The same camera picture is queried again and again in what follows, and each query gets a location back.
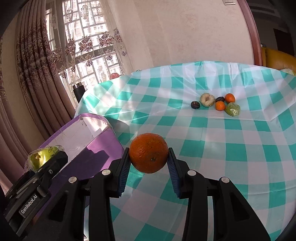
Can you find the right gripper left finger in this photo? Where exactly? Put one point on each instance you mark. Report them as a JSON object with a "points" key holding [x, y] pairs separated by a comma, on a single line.
{"points": [[63, 217]]}

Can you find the small pear half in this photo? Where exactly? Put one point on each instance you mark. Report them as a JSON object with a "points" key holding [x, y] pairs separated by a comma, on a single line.
{"points": [[207, 99]]}

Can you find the white wall switch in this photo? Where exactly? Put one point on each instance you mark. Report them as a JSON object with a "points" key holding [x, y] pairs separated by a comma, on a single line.
{"points": [[228, 2]]}

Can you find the brown patterned drape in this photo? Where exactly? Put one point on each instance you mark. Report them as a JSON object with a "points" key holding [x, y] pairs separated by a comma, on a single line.
{"points": [[41, 88]]}

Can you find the green kiwi half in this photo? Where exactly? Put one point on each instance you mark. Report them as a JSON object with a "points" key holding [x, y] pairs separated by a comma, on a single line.
{"points": [[39, 157]]}

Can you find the teal checkered tablecloth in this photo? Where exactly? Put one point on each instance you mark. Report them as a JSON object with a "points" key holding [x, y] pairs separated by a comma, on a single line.
{"points": [[255, 150]]}

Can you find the orange tangerine front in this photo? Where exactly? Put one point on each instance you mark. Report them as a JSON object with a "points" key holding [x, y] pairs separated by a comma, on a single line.
{"points": [[148, 152]]}

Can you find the purple cardboard box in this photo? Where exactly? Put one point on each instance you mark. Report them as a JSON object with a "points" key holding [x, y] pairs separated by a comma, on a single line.
{"points": [[91, 145]]}

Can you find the pink round object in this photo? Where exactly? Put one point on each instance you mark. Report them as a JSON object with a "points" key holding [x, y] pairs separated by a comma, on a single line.
{"points": [[113, 76]]}

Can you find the orange tangerine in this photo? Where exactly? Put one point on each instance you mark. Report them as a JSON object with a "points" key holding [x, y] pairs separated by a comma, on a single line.
{"points": [[148, 152], [229, 98], [220, 106]]}

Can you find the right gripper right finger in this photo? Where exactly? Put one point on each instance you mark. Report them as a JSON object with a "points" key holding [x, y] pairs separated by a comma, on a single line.
{"points": [[234, 218]]}

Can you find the floral lace curtain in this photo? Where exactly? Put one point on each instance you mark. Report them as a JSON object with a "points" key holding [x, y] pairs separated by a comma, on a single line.
{"points": [[87, 41]]}

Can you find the yellow leather sofa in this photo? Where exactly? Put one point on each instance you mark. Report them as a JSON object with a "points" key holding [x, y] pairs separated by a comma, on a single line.
{"points": [[278, 60]]}

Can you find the orange tangerine back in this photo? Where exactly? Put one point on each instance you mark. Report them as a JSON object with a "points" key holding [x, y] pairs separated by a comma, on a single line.
{"points": [[229, 98]]}

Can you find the window with white grille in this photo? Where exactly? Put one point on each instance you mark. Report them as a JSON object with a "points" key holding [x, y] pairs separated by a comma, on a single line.
{"points": [[85, 46]]}

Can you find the red wooden door frame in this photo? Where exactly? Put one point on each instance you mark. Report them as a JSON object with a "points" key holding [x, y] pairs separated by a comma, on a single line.
{"points": [[253, 32]]}

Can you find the green fruit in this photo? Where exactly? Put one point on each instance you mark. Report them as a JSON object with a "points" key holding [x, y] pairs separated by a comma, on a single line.
{"points": [[232, 109]]}

